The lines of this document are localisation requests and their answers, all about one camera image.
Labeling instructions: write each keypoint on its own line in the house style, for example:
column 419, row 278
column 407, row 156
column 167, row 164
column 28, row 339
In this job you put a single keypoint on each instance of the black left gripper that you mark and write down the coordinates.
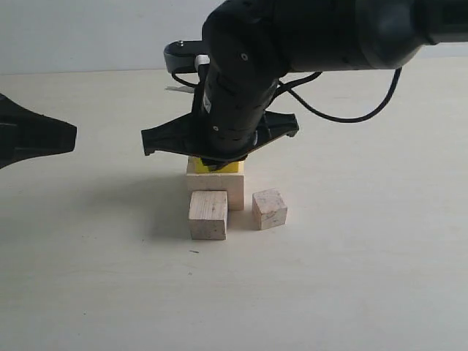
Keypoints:
column 27, row 135

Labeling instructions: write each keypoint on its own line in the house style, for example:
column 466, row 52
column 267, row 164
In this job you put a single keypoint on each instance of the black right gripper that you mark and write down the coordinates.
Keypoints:
column 229, row 120

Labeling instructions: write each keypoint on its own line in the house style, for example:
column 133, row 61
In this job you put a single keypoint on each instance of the yellow cube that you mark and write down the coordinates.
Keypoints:
column 200, row 168

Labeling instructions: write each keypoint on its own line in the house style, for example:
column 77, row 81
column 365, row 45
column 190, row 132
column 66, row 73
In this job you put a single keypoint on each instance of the large wooden cube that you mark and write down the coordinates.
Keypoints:
column 232, row 183

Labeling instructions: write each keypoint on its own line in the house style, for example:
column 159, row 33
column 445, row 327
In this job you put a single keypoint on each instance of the medium wooden cube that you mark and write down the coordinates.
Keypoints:
column 208, row 212

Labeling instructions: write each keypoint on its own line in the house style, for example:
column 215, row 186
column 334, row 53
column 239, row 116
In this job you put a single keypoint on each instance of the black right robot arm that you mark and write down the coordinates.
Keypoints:
column 247, row 47

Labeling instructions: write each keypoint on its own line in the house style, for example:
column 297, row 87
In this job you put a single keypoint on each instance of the small wooden cube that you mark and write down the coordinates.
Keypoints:
column 269, row 209

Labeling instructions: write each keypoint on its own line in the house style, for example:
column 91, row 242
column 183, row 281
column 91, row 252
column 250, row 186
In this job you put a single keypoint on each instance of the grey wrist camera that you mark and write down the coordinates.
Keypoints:
column 183, row 57

